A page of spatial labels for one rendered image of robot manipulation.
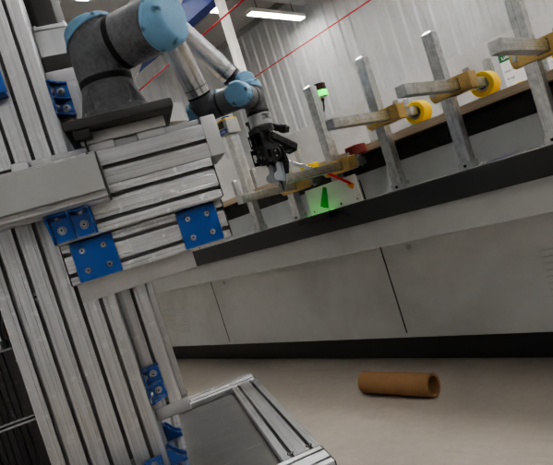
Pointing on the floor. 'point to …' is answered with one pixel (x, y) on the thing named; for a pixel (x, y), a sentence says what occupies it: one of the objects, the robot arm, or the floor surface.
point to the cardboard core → (400, 383)
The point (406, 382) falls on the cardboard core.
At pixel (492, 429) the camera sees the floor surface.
